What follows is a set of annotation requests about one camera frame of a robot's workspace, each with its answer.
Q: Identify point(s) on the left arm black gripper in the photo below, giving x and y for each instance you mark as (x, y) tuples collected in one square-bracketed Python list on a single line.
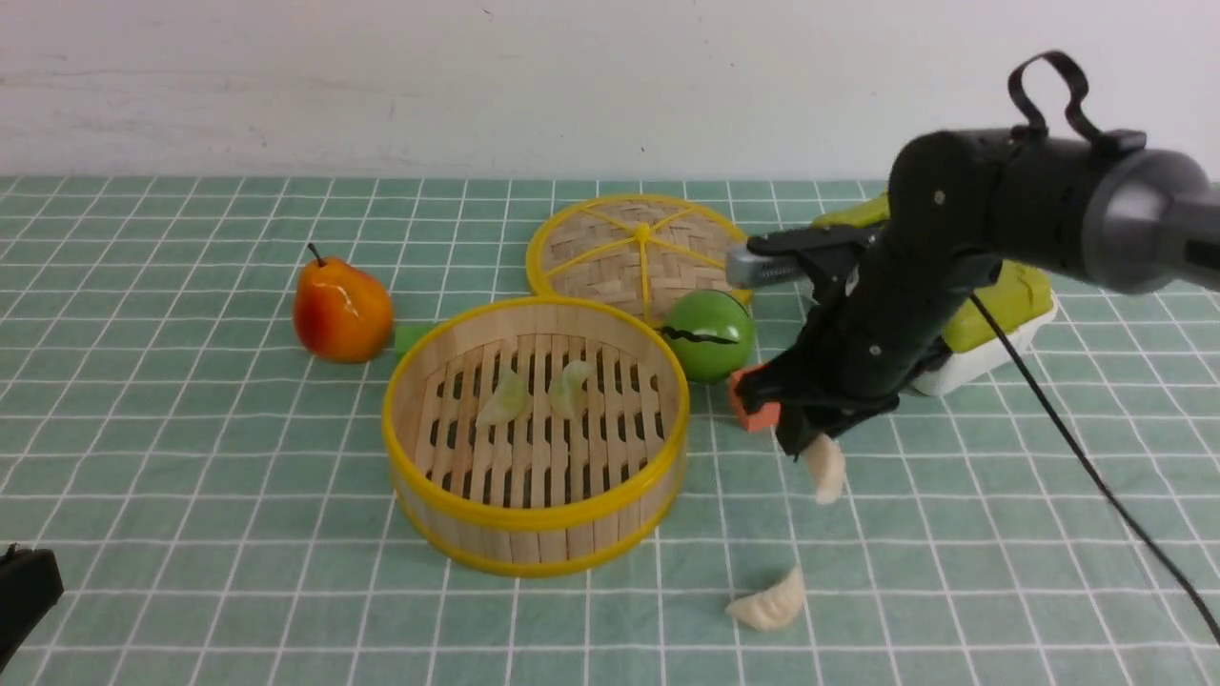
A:
[(31, 584)]

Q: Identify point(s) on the bamboo steamer lid yellow rim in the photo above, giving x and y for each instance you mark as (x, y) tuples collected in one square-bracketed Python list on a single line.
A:
[(640, 253)]

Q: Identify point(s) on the bamboo steamer tray yellow rim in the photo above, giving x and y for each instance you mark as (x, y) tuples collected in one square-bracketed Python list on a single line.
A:
[(540, 496)]

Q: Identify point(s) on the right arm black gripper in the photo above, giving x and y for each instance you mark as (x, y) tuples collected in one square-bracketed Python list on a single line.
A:
[(887, 295)]

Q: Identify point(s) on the green toy ball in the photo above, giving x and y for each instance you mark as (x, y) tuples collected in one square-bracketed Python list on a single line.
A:
[(711, 333)]

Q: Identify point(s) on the pale green dumpling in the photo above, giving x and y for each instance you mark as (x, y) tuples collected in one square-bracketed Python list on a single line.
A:
[(509, 401)]

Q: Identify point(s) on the orange toy pear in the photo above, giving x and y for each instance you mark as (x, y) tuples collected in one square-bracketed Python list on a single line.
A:
[(340, 313)]

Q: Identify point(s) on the white dumpling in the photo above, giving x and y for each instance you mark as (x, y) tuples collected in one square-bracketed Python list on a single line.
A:
[(567, 391), (826, 462), (774, 608)]

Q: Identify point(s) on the green cube block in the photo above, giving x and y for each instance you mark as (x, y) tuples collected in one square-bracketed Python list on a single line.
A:
[(406, 336)]

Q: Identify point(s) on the green checkered tablecloth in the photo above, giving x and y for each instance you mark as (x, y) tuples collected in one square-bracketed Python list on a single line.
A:
[(220, 508)]

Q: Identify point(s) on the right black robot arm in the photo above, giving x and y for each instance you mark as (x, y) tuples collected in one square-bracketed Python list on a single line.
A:
[(960, 203)]

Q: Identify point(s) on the white dumpling front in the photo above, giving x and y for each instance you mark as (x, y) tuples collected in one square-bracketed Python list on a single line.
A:
[(774, 608)]

